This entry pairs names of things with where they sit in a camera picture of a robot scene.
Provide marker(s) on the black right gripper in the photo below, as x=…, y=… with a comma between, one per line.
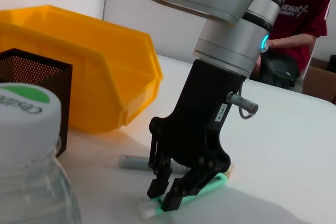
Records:
x=199, y=119

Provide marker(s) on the green utility knife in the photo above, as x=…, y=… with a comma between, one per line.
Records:
x=215, y=180

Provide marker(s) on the grey marker pen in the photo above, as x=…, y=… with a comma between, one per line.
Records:
x=134, y=162

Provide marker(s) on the clear plastic water bottle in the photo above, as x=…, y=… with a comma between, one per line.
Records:
x=29, y=171

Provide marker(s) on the person bare forearm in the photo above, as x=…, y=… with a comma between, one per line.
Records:
x=291, y=41

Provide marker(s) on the black mesh pen holder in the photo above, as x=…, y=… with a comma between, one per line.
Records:
x=39, y=82

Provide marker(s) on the yellow plastic storage bin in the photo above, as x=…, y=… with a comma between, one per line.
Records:
x=105, y=72

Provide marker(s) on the brown cardboard box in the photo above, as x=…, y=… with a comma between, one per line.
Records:
x=319, y=79

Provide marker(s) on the person in maroon shirt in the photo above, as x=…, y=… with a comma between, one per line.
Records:
x=302, y=11

